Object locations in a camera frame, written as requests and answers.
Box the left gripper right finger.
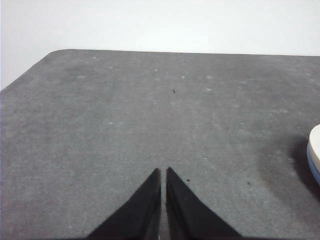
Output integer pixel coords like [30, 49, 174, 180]
[165, 166, 243, 240]

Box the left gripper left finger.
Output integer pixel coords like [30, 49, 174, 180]
[86, 167, 162, 240]

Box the white round plate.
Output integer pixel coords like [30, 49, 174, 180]
[307, 124, 320, 173]

